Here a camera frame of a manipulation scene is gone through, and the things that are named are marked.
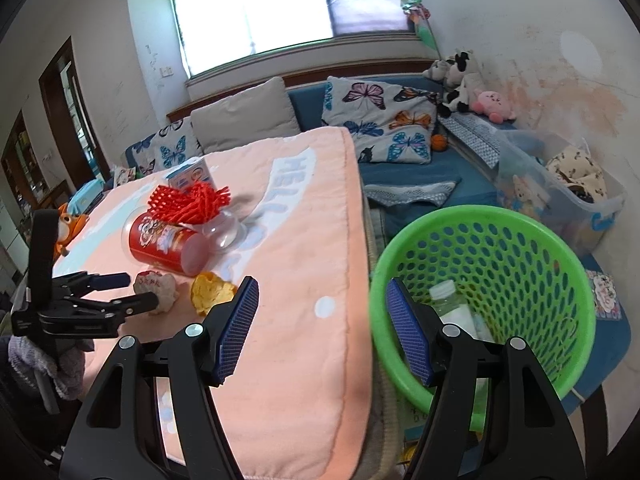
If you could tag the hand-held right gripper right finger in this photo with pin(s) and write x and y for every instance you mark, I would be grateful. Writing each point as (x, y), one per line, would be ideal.
(407, 330)

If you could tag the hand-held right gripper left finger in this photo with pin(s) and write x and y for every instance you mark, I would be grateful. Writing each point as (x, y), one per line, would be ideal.
(237, 330)

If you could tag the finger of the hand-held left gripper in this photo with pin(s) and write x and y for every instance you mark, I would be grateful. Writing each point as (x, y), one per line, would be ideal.
(135, 302)
(112, 281)

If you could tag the white paper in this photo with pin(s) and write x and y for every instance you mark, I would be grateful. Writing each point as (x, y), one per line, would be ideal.
(150, 280)

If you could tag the orange peel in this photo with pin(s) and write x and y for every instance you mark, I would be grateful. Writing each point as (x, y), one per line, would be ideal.
(210, 290)

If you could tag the clear plastic bottle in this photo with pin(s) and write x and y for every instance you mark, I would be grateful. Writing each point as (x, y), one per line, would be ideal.
(442, 295)

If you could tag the red printed plastic cup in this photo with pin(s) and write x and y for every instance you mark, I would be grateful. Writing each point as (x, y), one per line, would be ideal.
(160, 242)

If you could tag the clear plastic cup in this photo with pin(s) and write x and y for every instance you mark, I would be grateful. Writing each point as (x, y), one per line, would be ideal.
(225, 232)

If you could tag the red spiky plastic piece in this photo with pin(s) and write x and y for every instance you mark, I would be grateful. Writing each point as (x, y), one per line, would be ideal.
(190, 205)

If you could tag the green plastic basket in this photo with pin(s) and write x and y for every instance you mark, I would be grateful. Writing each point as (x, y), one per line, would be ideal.
(500, 260)

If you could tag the blue white milk carton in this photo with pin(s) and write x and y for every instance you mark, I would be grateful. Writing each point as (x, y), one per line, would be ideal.
(192, 175)

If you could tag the person's left forearm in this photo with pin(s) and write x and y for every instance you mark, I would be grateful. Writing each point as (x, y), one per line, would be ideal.
(35, 360)

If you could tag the orange fox plush toy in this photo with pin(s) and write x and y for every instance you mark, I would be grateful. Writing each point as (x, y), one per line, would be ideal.
(70, 225)

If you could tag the blue tissue pack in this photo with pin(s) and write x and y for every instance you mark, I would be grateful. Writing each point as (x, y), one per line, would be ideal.
(87, 197)

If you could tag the pink printed blanket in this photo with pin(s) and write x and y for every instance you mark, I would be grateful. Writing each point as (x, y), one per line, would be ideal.
(300, 260)

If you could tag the wooden cabinet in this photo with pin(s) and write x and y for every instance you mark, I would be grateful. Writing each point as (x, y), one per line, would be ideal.
(22, 160)

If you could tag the printed snack bag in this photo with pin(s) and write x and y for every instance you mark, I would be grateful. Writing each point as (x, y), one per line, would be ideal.
(122, 175)

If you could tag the grey towel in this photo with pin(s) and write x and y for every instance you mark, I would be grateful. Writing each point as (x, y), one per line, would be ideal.
(410, 192)

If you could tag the small butterfly print pillow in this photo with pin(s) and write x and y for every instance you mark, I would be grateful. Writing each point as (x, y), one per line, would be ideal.
(172, 150)

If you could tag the teddy bear toy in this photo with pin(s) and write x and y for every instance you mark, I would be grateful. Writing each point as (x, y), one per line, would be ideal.
(527, 192)

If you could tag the small orange ball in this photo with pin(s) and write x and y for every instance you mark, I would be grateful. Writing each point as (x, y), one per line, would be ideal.
(439, 143)

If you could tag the blue padded seat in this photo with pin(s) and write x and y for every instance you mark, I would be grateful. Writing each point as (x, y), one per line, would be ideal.
(610, 350)

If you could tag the grey patterned cloth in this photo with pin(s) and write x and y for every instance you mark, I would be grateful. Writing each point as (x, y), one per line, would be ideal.
(475, 135)

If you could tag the grey pillow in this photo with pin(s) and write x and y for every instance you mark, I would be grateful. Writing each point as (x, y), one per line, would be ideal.
(240, 115)

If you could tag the clear plastic storage bin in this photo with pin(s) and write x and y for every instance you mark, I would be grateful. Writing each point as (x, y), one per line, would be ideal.
(590, 220)

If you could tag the large butterfly print pillow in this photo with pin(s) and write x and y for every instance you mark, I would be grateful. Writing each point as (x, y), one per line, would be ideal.
(380, 110)

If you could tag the cream black printed cloth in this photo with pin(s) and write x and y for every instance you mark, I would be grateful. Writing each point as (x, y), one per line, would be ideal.
(575, 170)

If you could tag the blue sofa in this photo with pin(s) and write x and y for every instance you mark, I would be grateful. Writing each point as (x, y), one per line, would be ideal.
(310, 105)

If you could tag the pink plush toy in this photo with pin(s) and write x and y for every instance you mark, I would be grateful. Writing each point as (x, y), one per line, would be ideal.
(492, 102)

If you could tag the black white cow plush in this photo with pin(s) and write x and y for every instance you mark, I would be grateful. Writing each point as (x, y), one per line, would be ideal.
(465, 75)

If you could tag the grey plush toy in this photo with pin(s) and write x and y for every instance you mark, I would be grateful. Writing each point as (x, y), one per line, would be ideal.
(437, 70)

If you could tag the wooden sofa backrest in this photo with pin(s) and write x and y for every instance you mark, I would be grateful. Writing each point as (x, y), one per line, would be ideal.
(350, 67)

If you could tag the window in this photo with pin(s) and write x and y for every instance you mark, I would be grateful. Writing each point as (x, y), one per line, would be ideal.
(250, 10)

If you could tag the colourful pinwheel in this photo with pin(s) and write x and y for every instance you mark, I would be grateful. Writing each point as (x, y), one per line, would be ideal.
(415, 10)

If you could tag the wooden door frame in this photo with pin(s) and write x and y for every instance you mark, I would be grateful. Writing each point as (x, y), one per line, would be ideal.
(75, 125)

